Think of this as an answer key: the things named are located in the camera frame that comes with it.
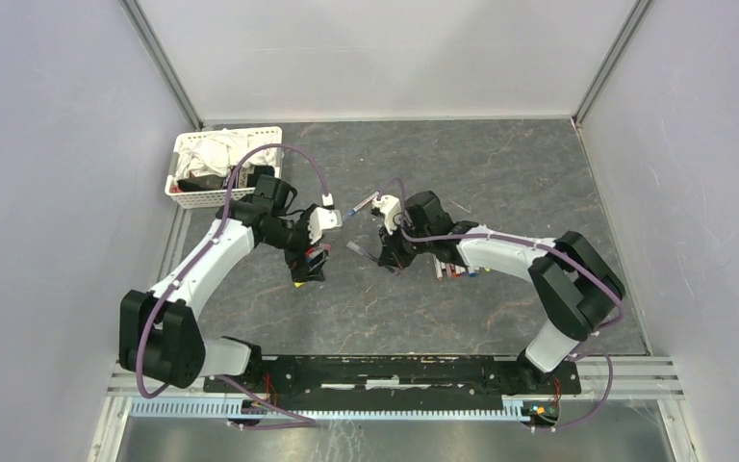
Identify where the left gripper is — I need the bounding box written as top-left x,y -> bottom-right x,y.
262,205 -> 329,283

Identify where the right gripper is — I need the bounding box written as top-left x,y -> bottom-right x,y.
378,216 -> 433,270

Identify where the brown cap pen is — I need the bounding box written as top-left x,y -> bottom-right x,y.
434,258 -> 445,281

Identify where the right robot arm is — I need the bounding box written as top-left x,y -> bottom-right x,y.
371,191 -> 625,393

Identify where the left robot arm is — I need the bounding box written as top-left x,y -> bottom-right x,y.
118,175 -> 342,393

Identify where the black item in basket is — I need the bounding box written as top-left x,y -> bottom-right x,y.
174,166 -> 276,193

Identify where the white plastic basket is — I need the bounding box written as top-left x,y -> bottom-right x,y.
164,126 -> 283,209

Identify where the white cloth in basket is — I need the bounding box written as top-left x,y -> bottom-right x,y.
172,126 -> 282,180

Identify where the right base electronics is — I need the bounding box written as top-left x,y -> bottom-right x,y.
521,401 -> 560,428

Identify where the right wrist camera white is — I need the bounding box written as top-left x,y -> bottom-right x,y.
370,194 -> 402,235

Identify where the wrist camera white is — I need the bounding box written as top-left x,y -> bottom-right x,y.
370,194 -> 402,235
307,205 -> 343,244

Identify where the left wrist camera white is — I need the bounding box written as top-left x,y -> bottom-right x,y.
307,205 -> 343,244

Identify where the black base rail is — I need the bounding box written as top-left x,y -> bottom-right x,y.
234,354 -> 582,412

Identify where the grey slotted cable duct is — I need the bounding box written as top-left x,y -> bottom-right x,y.
129,398 -> 530,423

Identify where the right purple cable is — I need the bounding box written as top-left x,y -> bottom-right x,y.
374,177 -> 625,432

